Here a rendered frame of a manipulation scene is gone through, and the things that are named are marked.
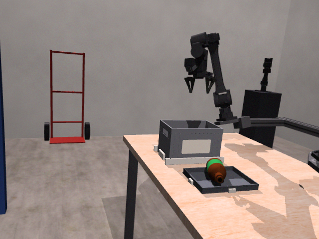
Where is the brown bottle with green label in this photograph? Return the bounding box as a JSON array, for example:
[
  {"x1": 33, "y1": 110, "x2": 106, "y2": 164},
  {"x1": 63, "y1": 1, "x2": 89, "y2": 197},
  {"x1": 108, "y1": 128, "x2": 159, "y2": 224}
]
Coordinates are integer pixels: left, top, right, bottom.
[{"x1": 206, "y1": 158, "x2": 226, "y2": 183}]

